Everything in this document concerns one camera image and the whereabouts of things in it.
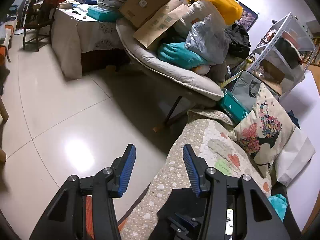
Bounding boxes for brown cardboard box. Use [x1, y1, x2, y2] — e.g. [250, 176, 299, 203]
[119, 0, 170, 29]

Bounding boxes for white metal shelf rack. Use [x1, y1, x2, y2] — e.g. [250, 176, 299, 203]
[246, 13, 317, 97]

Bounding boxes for translucent plastic bag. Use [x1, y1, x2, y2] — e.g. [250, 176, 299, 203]
[185, 12, 230, 65]

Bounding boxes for floral print cushion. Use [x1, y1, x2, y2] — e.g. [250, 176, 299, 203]
[229, 83, 296, 178]

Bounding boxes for beige padded lounge chair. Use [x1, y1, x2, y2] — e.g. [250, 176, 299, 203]
[116, 18, 223, 101]

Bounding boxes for teal cloth on chair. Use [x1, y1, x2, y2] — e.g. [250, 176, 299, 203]
[157, 42, 207, 70]

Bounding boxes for black clothes pile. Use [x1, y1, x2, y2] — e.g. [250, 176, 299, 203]
[225, 23, 251, 59]

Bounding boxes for grey fabric storage bag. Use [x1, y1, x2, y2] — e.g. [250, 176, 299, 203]
[231, 70, 280, 112]

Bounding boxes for teal cardboard box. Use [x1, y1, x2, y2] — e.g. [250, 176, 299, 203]
[218, 88, 249, 125]

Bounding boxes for table with beige tablecloth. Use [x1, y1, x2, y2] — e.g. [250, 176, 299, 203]
[51, 8, 124, 79]

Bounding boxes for yellow bag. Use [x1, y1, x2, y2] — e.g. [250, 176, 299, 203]
[187, 0, 243, 25]

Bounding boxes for dark wooden chair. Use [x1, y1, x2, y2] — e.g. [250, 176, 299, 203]
[22, 0, 59, 51]

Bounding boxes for patchwork quilted bed cover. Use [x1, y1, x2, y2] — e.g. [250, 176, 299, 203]
[120, 109, 272, 239]

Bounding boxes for teal fluffy towel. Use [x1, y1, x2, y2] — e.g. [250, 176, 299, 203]
[268, 193, 288, 221]

